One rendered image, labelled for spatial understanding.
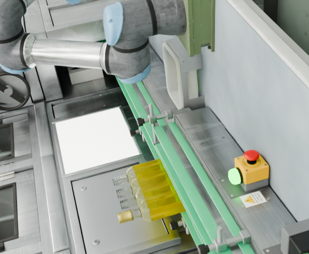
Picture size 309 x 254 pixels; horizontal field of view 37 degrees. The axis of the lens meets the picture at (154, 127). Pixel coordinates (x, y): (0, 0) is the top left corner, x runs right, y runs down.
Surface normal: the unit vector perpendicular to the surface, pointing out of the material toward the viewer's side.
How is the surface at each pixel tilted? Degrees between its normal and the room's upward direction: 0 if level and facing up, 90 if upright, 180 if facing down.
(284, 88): 0
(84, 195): 90
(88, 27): 90
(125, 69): 60
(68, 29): 90
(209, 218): 90
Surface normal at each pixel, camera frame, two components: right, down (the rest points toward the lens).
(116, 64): -0.23, 0.49
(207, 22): 0.29, 0.63
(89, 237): -0.11, -0.82
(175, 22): -0.04, 0.62
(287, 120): -0.96, 0.25
